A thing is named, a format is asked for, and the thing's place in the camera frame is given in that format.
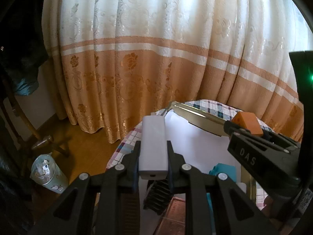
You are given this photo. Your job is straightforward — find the white power bank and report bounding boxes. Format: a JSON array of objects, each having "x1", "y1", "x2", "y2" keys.
[{"x1": 139, "y1": 115, "x2": 168, "y2": 180}]

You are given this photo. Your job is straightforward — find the black hair clip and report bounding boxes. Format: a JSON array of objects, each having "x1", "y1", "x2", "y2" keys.
[{"x1": 143, "y1": 179, "x2": 173, "y2": 215}]

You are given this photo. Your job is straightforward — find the small teal toy block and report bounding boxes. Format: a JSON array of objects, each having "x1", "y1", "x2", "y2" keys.
[{"x1": 209, "y1": 163, "x2": 237, "y2": 183}]

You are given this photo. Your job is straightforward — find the orange cube block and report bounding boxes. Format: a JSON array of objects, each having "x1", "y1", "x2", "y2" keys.
[{"x1": 231, "y1": 111, "x2": 263, "y2": 136}]

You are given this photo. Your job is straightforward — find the pink card box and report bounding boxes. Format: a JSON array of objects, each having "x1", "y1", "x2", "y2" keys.
[{"x1": 153, "y1": 197, "x2": 186, "y2": 235}]

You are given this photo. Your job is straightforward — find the brown wooden comb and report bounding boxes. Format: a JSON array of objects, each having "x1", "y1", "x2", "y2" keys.
[{"x1": 121, "y1": 192, "x2": 141, "y2": 234}]

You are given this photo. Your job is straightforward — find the large teal toy brick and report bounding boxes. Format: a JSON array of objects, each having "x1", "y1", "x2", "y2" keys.
[{"x1": 206, "y1": 193, "x2": 213, "y2": 216}]

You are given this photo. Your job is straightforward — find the plaid tablecloth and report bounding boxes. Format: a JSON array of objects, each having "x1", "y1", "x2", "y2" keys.
[{"x1": 104, "y1": 99, "x2": 274, "y2": 211}]

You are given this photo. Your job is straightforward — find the white paper tray liner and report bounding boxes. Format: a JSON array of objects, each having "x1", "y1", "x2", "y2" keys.
[{"x1": 139, "y1": 110, "x2": 241, "y2": 235}]

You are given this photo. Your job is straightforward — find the gold metal tin tray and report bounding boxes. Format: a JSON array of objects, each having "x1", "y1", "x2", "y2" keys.
[{"x1": 155, "y1": 102, "x2": 256, "y2": 201}]

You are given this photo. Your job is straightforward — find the clear plastic jar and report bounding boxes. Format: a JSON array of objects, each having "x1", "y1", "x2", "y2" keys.
[{"x1": 30, "y1": 154, "x2": 69, "y2": 194}]

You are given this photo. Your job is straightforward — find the cream and orange curtain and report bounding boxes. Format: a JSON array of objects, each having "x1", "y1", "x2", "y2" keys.
[{"x1": 42, "y1": 0, "x2": 312, "y2": 143}]

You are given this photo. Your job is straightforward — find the dark hanging clothes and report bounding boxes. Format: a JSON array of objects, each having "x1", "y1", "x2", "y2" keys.
[{"x1": 1, "y1": 0, "x2": 48, "y2": 234}]

